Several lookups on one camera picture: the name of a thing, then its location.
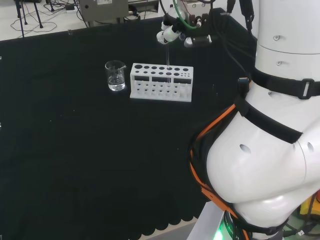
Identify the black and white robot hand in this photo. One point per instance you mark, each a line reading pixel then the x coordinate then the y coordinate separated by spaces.
pixel 197 40

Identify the clear glass rod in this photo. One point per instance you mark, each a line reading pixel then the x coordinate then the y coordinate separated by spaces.
pixel 168 60

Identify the white test tube rack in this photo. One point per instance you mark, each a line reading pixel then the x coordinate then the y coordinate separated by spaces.
pixel 160 96

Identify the clear glass beaker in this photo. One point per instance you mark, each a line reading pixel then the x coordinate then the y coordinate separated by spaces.
pixel 115 80

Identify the grey metal cabinet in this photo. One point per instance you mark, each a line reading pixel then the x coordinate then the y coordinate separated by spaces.
pixel 105 10

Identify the clear cloth clip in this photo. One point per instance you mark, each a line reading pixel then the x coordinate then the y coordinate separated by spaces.
pixel 70 32

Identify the black bench cloth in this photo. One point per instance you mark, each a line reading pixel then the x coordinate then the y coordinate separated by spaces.
pixel 100 150

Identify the black tripod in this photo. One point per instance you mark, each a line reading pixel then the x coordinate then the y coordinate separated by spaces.
pixel 37 15

